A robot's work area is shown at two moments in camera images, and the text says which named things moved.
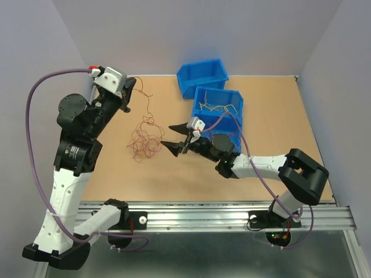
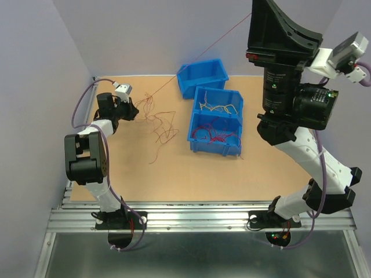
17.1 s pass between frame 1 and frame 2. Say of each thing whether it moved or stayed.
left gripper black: moved
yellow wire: stayed
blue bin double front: stayed
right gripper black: moved
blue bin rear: stayed
